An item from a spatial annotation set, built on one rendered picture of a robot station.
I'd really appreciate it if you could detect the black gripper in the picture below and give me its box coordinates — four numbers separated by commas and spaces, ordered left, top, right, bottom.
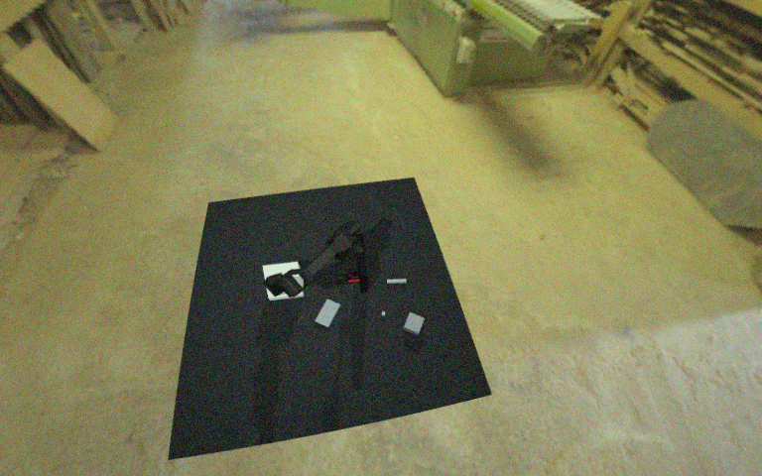
334, 250, 351, 277

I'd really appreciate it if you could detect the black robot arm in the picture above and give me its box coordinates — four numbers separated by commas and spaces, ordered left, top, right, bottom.
262, 219, 363, 298

